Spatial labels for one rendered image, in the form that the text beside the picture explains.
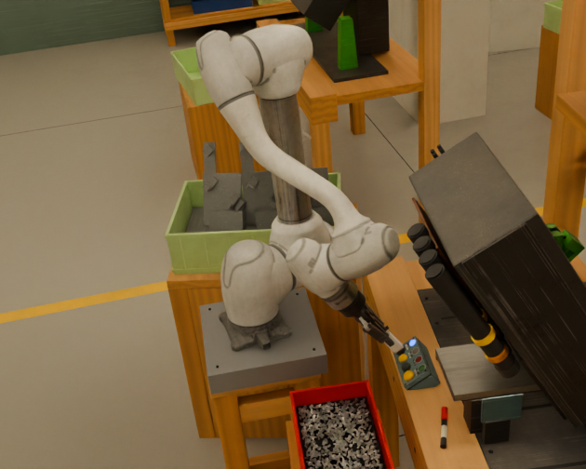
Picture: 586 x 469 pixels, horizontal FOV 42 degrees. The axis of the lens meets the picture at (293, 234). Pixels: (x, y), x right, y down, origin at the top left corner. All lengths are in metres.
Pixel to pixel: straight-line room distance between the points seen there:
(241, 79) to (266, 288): 0.59
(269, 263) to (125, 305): 2.08
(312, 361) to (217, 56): 0.87
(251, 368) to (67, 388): 1.69
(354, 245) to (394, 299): 0.61
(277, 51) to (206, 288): 1.09
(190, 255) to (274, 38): 1.03
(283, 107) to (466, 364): 0.81
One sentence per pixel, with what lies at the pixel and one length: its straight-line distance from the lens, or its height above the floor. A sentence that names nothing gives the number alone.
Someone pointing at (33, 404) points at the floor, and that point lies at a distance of 3.71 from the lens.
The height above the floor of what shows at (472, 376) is 1.13.
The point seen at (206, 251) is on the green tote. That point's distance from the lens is 2.75.
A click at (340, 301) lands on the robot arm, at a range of 1.97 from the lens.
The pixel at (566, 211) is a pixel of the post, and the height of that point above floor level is 1.05.
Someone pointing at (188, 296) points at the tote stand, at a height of 0.72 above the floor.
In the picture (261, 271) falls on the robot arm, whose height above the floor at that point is 1.15.
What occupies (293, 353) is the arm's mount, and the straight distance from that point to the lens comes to 2.19.
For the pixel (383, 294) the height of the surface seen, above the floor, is 0.90.
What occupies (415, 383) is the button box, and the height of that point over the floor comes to 0.92.
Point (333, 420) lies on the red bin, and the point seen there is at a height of 0.88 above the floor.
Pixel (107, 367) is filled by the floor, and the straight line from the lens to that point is 3.77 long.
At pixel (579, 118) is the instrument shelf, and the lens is 2.02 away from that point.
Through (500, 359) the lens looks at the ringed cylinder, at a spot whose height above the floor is 1.33.
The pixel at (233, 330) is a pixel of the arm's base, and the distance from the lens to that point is 2.25.
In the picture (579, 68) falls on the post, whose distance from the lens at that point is 2.38.
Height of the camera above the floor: 2.32
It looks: 31 degrees down
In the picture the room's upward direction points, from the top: 6 degrees counter-clockwise
